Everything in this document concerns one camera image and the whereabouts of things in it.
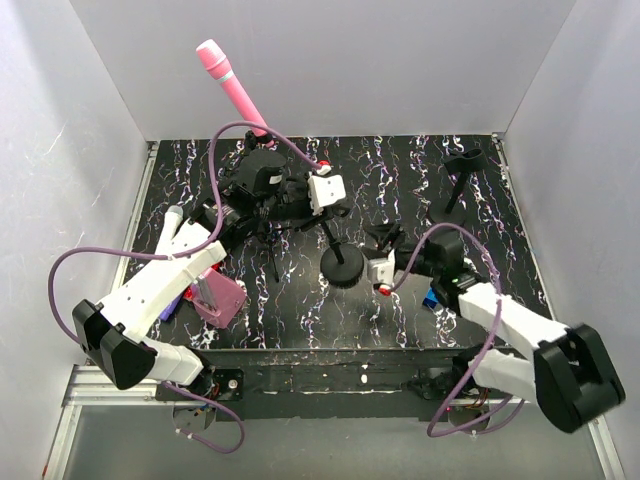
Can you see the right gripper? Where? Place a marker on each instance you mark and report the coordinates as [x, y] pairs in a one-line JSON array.
[[382, 233]]

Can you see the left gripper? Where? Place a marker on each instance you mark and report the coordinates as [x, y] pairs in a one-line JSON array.
[[309, 220]]

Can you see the black round-base stand white mic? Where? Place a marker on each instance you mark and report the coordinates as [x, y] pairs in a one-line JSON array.
[[342, 264]]

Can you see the black round-base stand purple mic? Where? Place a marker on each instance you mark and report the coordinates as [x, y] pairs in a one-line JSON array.
[[462, 165]]

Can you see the white microphone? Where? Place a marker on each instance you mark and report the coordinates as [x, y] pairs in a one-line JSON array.
[[171, 220]]

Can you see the purple microphone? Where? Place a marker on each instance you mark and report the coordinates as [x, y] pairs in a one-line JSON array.
[[169, 309]]

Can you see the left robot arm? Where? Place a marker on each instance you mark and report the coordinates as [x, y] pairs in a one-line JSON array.
[[113, 331]]

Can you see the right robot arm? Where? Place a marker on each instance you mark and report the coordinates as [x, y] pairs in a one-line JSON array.
[[566, 371]]

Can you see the black tripod stand pink mic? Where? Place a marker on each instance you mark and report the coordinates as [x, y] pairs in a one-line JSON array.
[[250, 188]]

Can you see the pink microphone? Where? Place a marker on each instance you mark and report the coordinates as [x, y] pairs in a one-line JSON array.
[[218, 66]]

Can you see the black marble mat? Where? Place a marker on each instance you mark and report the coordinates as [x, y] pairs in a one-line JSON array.
[[392, 178]]

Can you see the blue white small toy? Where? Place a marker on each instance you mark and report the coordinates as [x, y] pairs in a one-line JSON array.
[[430, 300]]

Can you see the pink metronome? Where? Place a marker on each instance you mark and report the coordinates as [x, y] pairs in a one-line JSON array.
[[216, 298]]

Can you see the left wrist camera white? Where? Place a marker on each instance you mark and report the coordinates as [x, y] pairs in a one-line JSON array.
[[325, 189]]

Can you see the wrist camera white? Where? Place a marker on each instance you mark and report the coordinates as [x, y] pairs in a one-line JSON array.
[[325, 189], [380, 272]]

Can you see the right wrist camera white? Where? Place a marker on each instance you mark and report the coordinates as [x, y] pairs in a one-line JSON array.
[[380, 272]]

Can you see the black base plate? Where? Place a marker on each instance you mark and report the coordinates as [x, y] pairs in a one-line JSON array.
[[315, 384]]

